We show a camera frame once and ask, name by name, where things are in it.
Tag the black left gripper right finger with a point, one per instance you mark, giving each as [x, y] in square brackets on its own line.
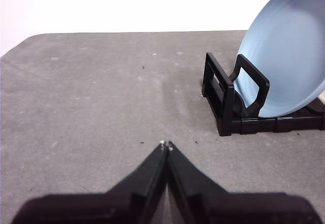
[215, 206]

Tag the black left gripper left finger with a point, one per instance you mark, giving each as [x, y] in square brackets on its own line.
[122, 206]

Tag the blue plate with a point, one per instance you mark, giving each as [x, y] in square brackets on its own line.
[287, 56]

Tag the black plate rack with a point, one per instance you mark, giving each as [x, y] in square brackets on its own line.
[224, 99]

